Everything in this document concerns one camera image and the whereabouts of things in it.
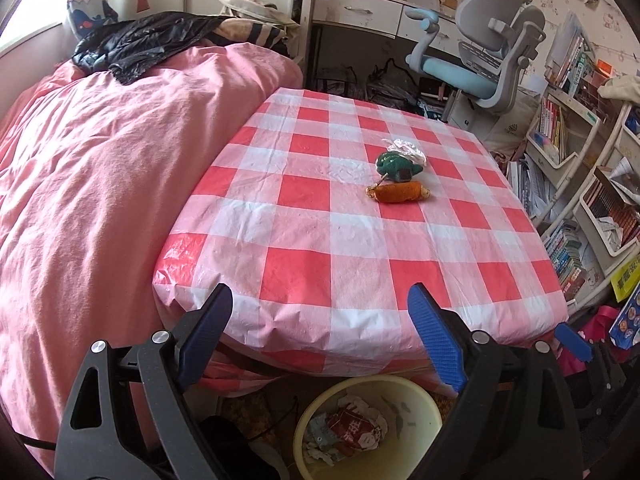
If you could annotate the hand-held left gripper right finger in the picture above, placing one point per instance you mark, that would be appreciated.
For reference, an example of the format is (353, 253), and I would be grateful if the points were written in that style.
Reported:
(440, 340)

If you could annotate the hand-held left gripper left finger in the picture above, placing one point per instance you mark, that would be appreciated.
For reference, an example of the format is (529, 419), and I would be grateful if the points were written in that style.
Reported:
(205, 330)

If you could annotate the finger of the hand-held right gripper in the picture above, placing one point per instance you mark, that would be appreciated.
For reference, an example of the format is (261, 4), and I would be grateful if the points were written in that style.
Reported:
(575, 342)

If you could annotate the pale yellow bin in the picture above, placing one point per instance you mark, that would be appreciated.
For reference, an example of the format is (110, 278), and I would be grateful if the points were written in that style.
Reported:
(415, 410)

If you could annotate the red and white snack wrapper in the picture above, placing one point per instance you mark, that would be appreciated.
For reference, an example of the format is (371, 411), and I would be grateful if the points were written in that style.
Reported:
(350, 430)

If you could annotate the orange plush carrot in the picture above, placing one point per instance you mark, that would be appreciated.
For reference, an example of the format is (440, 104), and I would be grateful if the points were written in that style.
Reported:
(400, 192)

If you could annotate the green plush toy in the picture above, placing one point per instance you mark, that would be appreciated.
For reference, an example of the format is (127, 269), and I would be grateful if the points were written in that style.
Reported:
(392, 164)

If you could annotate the clear plastic wrap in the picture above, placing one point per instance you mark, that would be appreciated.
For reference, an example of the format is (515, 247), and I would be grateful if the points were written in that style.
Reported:
(410, 149)

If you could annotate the blue printed box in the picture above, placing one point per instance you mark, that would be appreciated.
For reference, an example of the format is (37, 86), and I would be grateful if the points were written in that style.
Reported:
(627, 322)

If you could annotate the yellow book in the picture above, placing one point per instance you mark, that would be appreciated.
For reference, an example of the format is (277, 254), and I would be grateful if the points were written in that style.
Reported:
(627, 280)

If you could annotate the row of books on floor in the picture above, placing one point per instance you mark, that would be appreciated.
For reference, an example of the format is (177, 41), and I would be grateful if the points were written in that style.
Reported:
(565, 260)

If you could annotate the tall white storage rack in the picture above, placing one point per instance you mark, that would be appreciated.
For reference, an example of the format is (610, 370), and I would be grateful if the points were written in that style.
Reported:
(600, 240)

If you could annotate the stack of spiral notebooks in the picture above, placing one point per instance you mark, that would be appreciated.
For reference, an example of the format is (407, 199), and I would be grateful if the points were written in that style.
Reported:
(527, 185)

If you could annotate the pink blanket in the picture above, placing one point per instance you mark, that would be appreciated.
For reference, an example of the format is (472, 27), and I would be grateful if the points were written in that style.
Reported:
(100, 185)

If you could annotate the white book rack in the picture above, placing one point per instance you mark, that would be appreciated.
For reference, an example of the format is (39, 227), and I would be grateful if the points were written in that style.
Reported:
(540, 152)

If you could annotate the row of thin colourful books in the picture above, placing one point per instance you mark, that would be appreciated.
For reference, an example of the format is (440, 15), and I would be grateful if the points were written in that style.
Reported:
(552, 127)

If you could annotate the cream fabric bag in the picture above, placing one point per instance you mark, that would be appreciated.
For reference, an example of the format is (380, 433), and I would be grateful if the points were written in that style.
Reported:
(510, 127)

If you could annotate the cream cloth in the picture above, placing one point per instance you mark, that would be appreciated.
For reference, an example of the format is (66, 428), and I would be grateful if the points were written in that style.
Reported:
(620, 89)

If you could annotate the clear bag of papers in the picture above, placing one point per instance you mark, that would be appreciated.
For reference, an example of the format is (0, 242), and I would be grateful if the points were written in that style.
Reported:
(392, 85)

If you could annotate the clear plaid storage bag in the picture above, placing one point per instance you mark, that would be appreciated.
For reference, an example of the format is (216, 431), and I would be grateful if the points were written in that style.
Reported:
(342, 80)

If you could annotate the row of tall upright books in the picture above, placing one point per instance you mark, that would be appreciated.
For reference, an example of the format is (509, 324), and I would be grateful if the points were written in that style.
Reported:
(570, 55)

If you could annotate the black puffer jacket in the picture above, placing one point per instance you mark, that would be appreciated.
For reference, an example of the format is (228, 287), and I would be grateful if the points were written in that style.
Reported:
(140, 45)

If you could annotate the striped beige pillow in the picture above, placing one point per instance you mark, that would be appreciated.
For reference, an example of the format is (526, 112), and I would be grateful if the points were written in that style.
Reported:
(260, 35)

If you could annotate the grey and blue desk chair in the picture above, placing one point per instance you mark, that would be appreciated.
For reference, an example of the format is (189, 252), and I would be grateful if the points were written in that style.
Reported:
(480, 10)

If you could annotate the white desk with drawers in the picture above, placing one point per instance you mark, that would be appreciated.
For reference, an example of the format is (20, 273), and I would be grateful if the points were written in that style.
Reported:
(350, 5)

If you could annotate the window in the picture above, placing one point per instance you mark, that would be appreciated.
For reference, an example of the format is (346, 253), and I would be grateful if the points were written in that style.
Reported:
(30, 30)

